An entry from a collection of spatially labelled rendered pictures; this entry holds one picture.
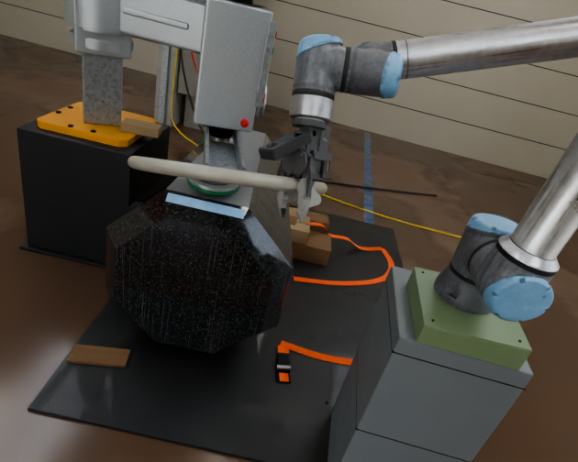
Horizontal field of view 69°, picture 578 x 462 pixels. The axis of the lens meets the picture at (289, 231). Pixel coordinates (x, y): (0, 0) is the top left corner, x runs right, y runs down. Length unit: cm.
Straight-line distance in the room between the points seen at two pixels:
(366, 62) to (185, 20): 149
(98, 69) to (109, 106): 20
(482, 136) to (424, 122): 91
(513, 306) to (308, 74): 74
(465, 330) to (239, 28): 118
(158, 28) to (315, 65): 153
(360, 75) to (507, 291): 62
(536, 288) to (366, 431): 75
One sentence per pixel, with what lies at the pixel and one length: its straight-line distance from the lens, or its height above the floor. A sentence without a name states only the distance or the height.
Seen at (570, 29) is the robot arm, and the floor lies 169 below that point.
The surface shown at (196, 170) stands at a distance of 85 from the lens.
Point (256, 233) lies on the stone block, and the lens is 175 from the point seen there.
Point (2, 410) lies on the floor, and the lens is 211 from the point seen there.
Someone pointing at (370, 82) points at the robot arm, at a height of 151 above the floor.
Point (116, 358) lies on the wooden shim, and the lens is 216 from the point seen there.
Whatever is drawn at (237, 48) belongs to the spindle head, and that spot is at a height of 143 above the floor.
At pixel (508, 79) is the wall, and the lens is 725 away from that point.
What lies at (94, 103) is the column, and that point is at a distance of 258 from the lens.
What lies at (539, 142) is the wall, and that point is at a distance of 762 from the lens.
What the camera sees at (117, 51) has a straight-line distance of 247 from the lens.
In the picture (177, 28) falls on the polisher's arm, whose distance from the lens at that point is 231.
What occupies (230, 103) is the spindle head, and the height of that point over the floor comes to 124.
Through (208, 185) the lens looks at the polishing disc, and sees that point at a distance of 172.
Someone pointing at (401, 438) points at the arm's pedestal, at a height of 44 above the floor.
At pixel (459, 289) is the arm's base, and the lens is 137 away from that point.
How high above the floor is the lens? 163
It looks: 29 degrees down
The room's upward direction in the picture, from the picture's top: 14 degrees clockwise
